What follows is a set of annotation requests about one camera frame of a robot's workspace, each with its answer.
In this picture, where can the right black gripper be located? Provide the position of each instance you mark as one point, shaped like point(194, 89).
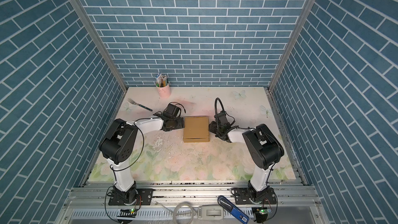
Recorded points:
point(212, 125)

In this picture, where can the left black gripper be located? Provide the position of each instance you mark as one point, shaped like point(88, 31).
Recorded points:
point(181, 123)

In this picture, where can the brown cardboard box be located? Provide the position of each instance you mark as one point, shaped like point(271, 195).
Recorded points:
point(196, 129)

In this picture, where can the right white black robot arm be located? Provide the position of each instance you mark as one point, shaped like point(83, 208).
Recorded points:
point(264, 148)

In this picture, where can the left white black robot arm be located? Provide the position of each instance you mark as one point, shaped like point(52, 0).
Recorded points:
point(118, 143)

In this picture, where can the pink pen holder bucket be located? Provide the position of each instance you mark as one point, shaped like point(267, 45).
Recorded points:
point(164, 92)

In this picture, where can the pens in bucket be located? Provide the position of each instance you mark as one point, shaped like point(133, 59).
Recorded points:
point(161, 80)

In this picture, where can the grey white plastic device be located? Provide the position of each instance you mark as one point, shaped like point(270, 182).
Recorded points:
point(211, 212)

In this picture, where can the blue handheld tool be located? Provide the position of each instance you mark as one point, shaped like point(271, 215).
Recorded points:
point(233, 210)

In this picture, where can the metal fork teal handle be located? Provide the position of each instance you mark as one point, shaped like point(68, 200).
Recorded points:
point(138, 104)

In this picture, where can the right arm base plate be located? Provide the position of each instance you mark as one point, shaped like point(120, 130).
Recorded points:
point(241, 196)

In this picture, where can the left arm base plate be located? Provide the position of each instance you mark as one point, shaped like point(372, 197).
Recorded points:
point(146, 196)

